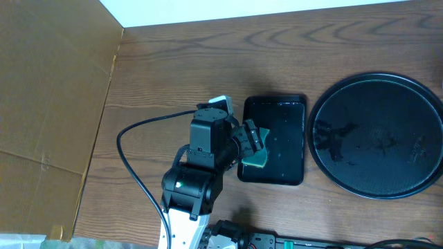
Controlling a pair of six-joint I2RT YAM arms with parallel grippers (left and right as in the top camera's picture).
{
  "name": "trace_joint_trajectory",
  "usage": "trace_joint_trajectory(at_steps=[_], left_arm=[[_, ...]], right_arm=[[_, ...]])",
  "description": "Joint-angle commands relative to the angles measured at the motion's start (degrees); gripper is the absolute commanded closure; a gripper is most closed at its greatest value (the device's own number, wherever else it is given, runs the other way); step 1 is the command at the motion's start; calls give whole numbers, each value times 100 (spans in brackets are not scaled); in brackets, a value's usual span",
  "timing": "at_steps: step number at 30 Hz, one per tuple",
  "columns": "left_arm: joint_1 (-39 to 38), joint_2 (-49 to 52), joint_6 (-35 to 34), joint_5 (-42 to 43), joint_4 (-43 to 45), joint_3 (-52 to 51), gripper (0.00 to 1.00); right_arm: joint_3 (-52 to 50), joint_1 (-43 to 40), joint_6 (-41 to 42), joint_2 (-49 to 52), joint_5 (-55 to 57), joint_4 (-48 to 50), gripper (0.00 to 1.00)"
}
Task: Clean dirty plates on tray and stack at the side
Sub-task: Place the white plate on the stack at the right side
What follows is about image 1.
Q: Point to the green yellow sponge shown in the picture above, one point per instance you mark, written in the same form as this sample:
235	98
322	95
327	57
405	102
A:
260	158

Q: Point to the brown cardboard panel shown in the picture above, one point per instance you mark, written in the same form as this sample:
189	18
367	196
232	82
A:
57	58

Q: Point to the black rectangular tray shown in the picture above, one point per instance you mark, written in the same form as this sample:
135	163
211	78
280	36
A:
284	117

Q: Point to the black round tray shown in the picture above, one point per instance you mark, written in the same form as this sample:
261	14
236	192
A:
378	135

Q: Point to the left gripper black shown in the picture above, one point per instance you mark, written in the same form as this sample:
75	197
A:
250	137

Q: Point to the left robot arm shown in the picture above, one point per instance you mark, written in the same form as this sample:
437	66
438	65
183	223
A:
195	179

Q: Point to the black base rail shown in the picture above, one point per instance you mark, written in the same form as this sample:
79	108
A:
226	234

